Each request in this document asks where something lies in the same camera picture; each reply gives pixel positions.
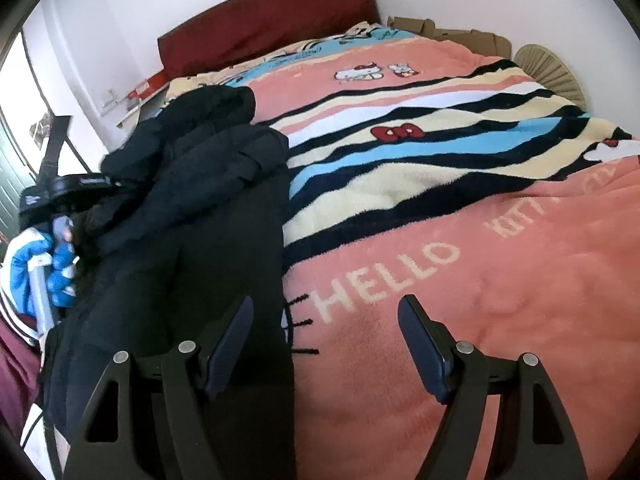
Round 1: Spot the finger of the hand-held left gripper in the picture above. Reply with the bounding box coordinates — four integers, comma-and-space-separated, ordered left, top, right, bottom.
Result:
41, 115, 74, 181

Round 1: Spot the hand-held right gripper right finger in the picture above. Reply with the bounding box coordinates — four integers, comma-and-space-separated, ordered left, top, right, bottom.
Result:
397, 294, 588, 480

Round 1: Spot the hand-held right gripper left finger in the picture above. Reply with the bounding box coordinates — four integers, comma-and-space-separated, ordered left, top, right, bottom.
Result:
62, 296, 256, 480

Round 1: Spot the black padded jacket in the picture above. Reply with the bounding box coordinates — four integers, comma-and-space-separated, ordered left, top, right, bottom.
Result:
42, 85, 298, 480

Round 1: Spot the person's left forearm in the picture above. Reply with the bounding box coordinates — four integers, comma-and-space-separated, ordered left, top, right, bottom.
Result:
0, 255, 46, 346

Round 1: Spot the person's left hand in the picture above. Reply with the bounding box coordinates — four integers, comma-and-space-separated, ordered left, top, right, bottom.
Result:
9, 230, 78, 311

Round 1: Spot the green metal door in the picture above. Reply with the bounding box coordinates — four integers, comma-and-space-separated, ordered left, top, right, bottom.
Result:
0, 110, 38, 241

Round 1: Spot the red box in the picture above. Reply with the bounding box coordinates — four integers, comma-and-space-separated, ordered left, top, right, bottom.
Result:
127, 71, 170, 101

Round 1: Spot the pink striped printed blanket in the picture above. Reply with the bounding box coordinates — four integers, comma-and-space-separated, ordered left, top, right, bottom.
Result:
165, 20, 640, 480

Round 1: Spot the person's maroon clothing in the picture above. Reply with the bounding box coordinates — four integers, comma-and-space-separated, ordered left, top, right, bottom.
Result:
0, 330, 43, 428

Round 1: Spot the dark red bed headboard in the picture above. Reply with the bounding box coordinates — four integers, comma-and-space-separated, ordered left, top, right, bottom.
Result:
157, 0, 379, 80

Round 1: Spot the woven straw fan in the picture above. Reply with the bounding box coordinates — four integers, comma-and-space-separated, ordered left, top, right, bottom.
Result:
515, 44, 587, 108

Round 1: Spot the brown cardboard sheet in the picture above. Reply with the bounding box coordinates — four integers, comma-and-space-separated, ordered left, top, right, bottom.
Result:
387, 16, 512, 58

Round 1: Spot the small wall poster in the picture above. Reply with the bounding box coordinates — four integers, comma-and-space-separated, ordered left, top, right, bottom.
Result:
30, 117, 51, 151

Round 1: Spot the white wall shelf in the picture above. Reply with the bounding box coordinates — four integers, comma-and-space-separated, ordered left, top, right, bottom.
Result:
117, 95, 168, 128

